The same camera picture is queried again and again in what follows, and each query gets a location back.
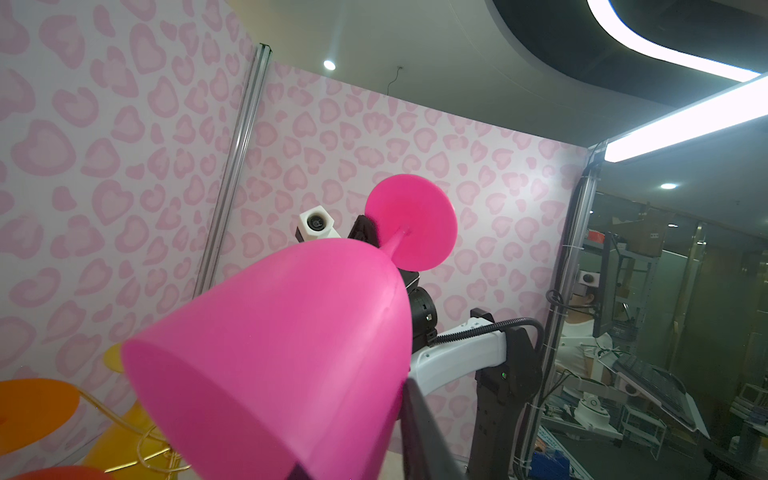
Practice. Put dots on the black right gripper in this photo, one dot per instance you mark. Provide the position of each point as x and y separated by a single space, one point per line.
423 310

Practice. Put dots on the aluminium frame profile right corner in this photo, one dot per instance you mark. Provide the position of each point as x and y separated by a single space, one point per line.
567 262

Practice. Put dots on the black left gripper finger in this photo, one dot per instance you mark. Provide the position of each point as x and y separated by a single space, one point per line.
425 453

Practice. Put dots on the pink wine glass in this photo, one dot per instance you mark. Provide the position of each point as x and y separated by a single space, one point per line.
294 367

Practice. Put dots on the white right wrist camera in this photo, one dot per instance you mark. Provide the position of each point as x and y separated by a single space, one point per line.
315 224

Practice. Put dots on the orange front wine glass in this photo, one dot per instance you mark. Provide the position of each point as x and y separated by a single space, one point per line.
31 409

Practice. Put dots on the aluminium frame profile corner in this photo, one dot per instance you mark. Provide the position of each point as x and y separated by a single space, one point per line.
239 144
567 262

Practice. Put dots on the red wine glass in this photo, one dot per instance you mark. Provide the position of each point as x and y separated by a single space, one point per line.
72 472

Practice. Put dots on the aluminium frame profile left corner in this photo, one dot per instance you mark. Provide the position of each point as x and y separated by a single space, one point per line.
239 144

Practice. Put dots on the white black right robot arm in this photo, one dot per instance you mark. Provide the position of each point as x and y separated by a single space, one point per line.
503 357

